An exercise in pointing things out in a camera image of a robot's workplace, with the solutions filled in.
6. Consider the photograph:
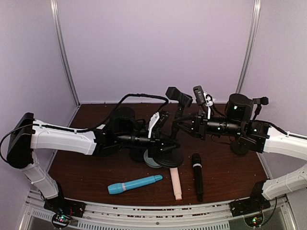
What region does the black microphone stand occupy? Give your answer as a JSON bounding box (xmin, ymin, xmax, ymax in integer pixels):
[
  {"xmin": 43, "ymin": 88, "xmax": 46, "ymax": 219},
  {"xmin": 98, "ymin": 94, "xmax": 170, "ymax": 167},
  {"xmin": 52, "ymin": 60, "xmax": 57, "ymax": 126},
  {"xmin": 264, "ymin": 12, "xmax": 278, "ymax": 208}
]
[
  {"xmin": 153, "ymin": 86, "xmax": 193, "ymax": 168},
  {"xmin": 129, "ymin": 149, "xmax": 148, "ymax": 163},
  {"xmin": 226, "ymin": 93, "xmax": 269, "ymax": 156}
]

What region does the blue toy microphone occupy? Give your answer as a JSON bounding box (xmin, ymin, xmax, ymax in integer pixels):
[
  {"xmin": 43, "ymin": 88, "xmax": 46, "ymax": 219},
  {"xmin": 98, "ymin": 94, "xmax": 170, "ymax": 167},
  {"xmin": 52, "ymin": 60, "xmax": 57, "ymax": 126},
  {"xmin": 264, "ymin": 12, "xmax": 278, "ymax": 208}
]
[{"xmin": 107, "ymin": 175, "xmax": 163, "ymax": 195}]

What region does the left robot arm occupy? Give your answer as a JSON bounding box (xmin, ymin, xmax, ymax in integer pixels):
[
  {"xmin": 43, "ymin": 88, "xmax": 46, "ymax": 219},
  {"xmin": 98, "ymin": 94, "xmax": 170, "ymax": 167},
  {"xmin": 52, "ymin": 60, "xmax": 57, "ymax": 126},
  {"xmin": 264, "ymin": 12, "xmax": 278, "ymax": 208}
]
[{"xmin": 6, "ymin": 107, "xmax": 183, "ymax": 209}]

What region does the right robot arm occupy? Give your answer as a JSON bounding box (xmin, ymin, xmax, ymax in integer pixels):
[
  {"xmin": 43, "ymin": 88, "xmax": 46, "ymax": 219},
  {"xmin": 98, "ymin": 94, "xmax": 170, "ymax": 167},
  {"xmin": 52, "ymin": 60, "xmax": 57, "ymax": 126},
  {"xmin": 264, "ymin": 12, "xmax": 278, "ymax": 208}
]
[{"xmin": 167, "ymin": 92, "xmax": 307, "ymax": 200}]

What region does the green ceramic bowl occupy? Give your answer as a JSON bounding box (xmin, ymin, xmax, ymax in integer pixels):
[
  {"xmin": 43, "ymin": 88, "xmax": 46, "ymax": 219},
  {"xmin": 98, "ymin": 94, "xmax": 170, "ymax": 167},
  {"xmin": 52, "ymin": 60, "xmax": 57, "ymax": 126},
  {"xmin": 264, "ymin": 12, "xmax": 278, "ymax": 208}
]
[{"xmin": 143, "ymin": 150, "xmax": 162, "ymax": 169}]

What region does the black microphone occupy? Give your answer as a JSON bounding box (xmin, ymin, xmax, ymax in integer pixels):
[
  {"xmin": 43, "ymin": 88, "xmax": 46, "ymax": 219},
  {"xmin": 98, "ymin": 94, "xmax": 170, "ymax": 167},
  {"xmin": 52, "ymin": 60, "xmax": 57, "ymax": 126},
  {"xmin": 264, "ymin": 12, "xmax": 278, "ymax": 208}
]
[{"xmin": 192, "ymin": 153, "xmax": 204, "ymax": 202}]

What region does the pink toy microphone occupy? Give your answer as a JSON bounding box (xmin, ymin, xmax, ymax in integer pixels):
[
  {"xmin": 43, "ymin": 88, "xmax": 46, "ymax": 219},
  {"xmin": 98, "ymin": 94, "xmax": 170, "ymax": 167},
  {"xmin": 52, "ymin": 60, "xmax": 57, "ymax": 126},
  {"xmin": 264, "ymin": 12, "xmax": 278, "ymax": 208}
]
[{"xmin": 170, "ymin": 168, "xmax": 182, "ymax": 201}]

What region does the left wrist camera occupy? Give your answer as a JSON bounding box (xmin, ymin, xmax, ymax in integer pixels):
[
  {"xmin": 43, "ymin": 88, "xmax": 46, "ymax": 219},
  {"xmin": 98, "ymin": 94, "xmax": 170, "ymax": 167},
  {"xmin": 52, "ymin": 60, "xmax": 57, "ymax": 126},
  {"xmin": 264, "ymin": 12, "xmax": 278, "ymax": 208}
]
[{"xmin": 148, "ymin": 109, "xmax": 170, "ymax": 138}]

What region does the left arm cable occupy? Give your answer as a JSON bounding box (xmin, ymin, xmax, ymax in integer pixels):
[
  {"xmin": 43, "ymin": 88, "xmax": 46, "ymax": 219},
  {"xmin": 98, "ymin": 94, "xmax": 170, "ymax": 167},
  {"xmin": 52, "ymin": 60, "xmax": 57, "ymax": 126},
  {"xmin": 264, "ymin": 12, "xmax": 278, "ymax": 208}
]
[{"xmin": 88, "ymin": 92, "xmax": 170, "ymax": 132}]

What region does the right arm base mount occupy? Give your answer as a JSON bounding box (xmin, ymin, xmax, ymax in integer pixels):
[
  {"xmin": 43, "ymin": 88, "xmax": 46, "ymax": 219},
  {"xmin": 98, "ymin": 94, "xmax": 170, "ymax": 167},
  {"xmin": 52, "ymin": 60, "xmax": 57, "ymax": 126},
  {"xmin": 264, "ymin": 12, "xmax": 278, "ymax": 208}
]
[{"xmin": 229, "ymin": 198, "xmax": 271, "ymax": 229}]

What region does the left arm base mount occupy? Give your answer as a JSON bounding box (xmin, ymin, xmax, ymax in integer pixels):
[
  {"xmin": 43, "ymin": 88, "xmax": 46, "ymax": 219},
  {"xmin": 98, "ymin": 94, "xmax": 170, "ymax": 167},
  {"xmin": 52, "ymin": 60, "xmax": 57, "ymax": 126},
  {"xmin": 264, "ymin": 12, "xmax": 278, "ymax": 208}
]
[{"xmin": 44, "ymin": 197, "xmax": 86, "ymax": 229}]

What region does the right aluminium frame post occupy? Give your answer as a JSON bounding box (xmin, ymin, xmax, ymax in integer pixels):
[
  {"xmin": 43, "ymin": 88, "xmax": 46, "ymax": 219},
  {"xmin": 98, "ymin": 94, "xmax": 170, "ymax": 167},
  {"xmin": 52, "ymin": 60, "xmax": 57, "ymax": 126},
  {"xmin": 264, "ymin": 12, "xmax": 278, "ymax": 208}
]
[{"xmin": 236, "ymin": 0, "xmax": 262, "ymax": 93}]

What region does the aluminium frame post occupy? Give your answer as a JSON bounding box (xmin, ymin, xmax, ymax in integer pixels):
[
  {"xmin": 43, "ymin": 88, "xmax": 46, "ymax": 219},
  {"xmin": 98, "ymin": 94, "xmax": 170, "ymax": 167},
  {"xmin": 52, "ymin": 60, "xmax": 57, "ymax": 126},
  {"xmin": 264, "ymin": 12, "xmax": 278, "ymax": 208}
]
[
  {"xmin": 50, "ymin": 0, "xmax": 81, "ymax": 107},
  {"xmin": 236, "ymin": 0, "xmax": 262, "ymax": 93}
]

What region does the left aluminium frame post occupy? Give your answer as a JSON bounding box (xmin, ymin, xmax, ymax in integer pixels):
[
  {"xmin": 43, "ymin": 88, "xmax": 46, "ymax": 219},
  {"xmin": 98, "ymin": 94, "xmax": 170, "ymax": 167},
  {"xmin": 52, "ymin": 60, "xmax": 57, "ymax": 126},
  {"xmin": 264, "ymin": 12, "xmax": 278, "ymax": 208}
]
[{"xmin": 50, "ymin": 0, "xmax": 81, "ymax": 107}]

